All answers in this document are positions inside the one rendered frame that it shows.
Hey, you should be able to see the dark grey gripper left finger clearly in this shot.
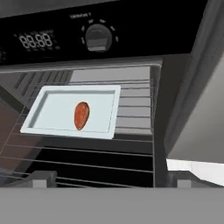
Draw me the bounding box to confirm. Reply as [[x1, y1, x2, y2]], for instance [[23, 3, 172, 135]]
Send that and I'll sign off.
[[6, 170, 58, 189]]

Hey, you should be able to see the white rectangular tray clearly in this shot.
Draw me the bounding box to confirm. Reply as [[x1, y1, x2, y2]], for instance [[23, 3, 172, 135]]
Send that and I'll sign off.
[[19, 84, 122, 140]]

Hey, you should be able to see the wire oven rack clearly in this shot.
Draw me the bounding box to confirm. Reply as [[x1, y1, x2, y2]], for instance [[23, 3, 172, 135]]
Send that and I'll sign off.
[[0, 62, 164, 189]]

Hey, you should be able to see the orange sweet potato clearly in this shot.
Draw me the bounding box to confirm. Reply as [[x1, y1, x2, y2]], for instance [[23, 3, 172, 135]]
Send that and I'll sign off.
[[73, 101, 91, 131]]

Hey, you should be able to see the black oven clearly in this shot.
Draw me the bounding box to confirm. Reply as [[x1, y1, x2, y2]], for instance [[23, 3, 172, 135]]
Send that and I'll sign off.
[[0, 0, 210, 189]]

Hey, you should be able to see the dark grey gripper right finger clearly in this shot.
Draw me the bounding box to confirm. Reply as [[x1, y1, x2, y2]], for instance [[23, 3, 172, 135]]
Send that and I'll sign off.
[[167, 171, 221, 189]]

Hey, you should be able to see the grey cupboard side panel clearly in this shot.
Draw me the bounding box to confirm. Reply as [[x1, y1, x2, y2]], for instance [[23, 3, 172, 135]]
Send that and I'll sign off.
[[164, 0, 224, 165]]

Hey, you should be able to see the black oven knob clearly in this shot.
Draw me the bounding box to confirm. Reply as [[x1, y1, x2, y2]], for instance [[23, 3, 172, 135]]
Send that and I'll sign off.
[[84, 23, 114, 53]]

